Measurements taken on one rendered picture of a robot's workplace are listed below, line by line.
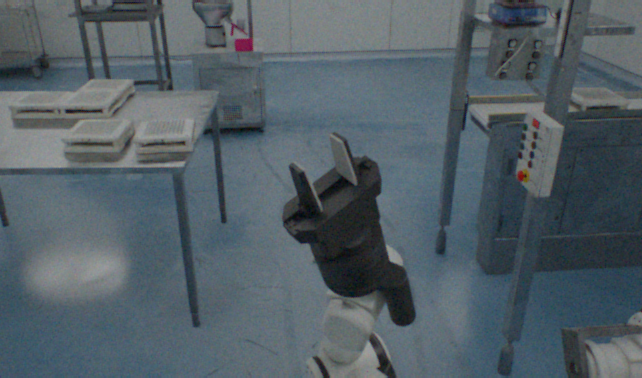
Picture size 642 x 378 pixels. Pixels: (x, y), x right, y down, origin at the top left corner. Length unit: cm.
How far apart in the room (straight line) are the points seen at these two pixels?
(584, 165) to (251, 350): 192
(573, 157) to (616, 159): 23
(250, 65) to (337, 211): 445
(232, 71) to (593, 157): 307
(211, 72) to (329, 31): 316
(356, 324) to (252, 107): 447
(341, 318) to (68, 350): 234
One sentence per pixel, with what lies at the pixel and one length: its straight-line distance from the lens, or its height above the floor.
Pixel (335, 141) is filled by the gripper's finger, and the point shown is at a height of 164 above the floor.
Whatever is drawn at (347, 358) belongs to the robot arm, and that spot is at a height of 122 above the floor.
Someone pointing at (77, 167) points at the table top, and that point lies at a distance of 253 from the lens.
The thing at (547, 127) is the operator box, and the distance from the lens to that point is 197.
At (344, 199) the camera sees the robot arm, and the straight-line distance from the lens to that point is 58.
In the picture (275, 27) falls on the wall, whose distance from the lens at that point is 780.
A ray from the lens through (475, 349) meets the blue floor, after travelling 281.
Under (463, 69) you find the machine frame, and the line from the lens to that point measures 297.
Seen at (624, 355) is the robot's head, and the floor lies 138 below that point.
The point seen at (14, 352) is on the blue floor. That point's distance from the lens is 306.
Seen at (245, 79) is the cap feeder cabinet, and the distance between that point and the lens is 502.
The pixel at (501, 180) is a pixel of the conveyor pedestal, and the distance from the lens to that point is 300.
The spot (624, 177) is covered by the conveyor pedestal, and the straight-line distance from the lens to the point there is 333.
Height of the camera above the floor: 185
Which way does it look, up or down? 27 degrees down
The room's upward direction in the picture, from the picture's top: straight up
